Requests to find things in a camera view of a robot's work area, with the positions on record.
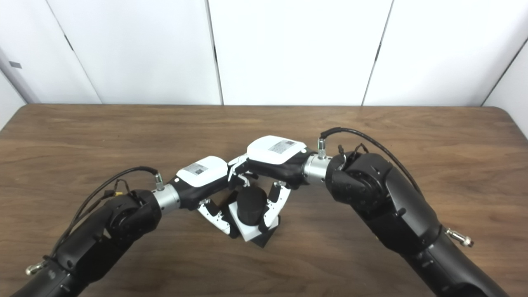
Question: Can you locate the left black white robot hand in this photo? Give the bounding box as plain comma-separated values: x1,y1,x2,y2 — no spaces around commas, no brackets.
169,155,258,236

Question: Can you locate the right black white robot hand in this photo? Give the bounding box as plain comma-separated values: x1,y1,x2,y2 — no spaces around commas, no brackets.
246,135,308,231

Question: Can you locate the black cylinder peg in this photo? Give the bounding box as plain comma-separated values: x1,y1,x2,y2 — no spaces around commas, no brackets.
214,186,281,248

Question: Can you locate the white square piece with hole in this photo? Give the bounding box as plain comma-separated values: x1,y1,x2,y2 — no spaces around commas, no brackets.
228,202,279,242

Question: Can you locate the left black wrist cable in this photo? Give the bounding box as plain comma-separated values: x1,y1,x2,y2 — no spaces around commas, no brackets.
26,166,165,276

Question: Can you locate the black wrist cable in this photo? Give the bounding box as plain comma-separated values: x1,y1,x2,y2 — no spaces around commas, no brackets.
26,166,165,276
317,127,475,248

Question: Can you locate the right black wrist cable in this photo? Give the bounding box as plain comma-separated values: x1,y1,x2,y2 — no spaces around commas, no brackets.
317,127,475,248

